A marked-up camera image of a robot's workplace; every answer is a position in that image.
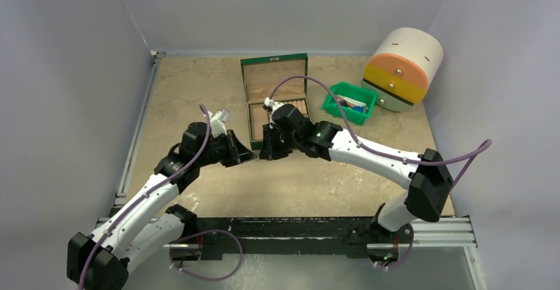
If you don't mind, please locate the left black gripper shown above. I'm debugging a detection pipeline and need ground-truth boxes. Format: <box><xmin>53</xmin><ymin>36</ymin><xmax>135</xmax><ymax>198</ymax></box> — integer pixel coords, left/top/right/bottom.
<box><xmin>196</xmin><ymin>129</ymin><xmax>256</xmax><ymax>168</ymax></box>

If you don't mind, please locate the green jewelry box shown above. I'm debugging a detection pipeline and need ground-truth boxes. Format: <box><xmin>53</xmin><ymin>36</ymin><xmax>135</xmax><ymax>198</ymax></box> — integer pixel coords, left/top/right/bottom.
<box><xmin>240</xmin><ymin>53</ymin><xmax>308</xmax><ymax>151</ymax></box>

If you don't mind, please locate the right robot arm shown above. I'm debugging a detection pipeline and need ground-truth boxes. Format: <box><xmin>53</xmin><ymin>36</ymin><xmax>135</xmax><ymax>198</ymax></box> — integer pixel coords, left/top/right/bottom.
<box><xmin>260</xmin><ymin>99</ymin><xmax>452</xmax><ymax>242</ymax></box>

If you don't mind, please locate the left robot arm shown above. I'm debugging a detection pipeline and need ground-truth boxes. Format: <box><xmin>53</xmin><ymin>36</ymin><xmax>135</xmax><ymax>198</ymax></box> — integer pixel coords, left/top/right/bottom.
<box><xmin>67</xmin><ymin>120</ymin><xmax>256</xmax><ymax>289</ymax></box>

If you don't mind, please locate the green plastic bin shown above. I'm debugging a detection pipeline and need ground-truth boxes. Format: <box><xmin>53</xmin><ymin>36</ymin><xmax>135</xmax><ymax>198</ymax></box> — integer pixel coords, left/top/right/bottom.
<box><xmin>321</xmin><ymin>82</ymin><xmax>378</xmax><ymax>126</ymax></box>

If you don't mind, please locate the round drawer cabinet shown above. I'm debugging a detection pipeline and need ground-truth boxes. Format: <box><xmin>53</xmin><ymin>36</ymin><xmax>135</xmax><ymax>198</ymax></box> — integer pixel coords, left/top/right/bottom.
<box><xmin>361</xmin><ymin>27</ymin><xmax>444</xmax><ymax>112</ymax></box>

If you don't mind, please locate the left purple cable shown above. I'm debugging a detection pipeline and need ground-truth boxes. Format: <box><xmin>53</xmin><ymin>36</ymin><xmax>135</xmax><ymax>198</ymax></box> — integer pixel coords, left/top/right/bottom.
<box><xmin>76</xmin><ymin>104</ymin><xmax>244</xmax><ymax>290</ymax></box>

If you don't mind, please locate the purple cable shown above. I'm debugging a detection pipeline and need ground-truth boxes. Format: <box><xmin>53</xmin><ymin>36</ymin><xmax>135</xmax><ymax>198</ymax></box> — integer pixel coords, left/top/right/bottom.
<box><xmin>267</xmin><ymin>75</ymin><xmax>493</xmax><ymax>272</ymax></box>
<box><xmin>76</xmin><ymin>104</ymin><xmax>244</xmax><ymax>290</ymax></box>

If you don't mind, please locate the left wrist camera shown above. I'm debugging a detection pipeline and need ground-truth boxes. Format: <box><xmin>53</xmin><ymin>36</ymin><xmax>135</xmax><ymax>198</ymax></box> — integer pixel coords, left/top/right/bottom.
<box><xmin>208</xmin><ymin>108</ymin><xmax>230</xmax><ymax>138</ymax></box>

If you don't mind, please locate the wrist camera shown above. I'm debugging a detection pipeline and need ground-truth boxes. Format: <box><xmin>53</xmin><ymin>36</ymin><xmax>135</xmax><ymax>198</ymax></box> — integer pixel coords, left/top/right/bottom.
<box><xmin>263</xmin><ymin>97</ymin><xmax>285</xmax><ymax>114</ymax></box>
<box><xmin>208</xmin><ymin>108</ymin><xmax>230</xmax><ymax>138</ymax></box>

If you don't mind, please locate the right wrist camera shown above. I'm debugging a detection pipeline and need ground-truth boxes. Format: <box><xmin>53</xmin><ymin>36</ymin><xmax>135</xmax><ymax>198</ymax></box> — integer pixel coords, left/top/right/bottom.
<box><xmin>263</xmin><ymin>97</ymin><xmax>285</xmax><ymax>114</ymax></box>

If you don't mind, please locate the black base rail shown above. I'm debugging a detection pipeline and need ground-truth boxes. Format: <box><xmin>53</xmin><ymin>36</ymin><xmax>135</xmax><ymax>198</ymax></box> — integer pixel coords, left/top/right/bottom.
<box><xmin>170</xmin><ymin>216</ymin><xmax>414</xmax><ymax>262</ymax></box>

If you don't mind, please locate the aluminium frame rail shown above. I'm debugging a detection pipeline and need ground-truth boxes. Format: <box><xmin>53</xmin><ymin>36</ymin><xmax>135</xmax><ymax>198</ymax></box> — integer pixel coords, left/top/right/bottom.
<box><xmin>96</xmin><ymin>51</ymin><xmax>166</xmax><ymax>227</ymax></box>

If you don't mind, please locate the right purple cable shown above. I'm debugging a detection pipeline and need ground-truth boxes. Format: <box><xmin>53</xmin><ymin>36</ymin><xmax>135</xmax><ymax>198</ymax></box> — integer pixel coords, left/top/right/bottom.
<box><xmin>267</xmin><ymin>75</ymin><xmax>493</xmax><ymax>272</ymax></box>

